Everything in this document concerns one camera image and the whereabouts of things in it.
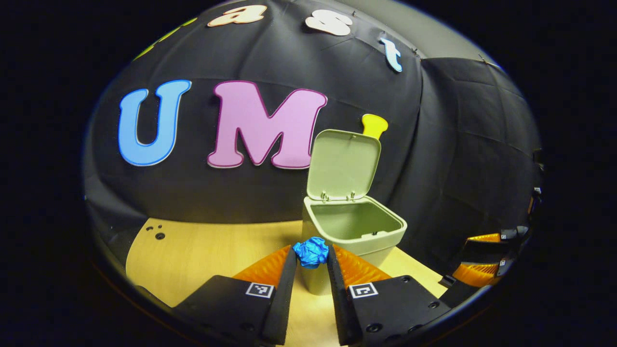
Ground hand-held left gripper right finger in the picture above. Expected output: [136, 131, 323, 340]
[326, 244, 452, 347]

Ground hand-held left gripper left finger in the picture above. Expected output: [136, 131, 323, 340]
[173, 246, 298, 346]

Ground blue paper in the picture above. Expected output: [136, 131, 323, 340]
[292, 236, 330, 269]

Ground green desktop garbage bin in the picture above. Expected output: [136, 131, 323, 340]
[301, 129, 408, 296]

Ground wooden desktop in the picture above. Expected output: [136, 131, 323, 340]
[125, 217, 449, 347]

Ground black backdrop cloth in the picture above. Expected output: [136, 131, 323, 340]
[82, 0, 545, 270]

